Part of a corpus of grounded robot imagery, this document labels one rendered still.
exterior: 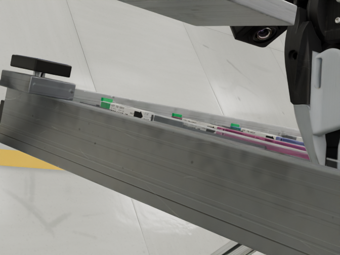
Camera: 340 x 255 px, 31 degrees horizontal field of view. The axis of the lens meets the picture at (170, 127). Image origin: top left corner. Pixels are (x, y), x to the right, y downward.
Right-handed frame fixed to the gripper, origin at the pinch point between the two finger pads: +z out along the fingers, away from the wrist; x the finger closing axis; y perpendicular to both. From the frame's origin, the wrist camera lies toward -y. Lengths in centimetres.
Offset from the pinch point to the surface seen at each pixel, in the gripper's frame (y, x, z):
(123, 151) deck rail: -11.9, -10.1, 0.6
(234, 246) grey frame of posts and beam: -60, 60, 16
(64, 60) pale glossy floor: -137, 62, -31
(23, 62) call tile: -25.2, -12.6, -7.4
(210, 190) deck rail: -1.9, -10.1, 3.2
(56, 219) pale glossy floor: -105, 44, 15
